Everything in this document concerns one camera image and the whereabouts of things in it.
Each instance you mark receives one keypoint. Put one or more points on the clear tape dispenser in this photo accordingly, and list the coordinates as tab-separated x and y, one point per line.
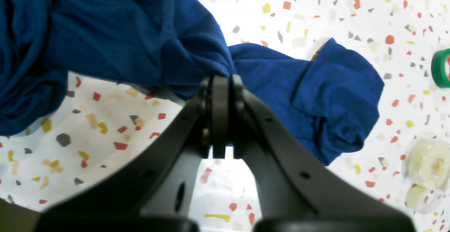
426	166

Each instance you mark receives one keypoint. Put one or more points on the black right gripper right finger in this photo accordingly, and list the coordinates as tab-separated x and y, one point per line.
296	192

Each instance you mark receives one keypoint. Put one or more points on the dark blue t-shirt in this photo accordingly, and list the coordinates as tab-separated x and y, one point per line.
329	104

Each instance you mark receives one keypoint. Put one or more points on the green tape roll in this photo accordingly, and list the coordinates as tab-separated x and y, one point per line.
439	66

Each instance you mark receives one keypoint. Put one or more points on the terrazzo patterned table cloth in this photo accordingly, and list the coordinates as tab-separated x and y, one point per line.
102	125

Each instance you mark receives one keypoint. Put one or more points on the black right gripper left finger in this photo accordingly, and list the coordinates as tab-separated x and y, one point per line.
153	192

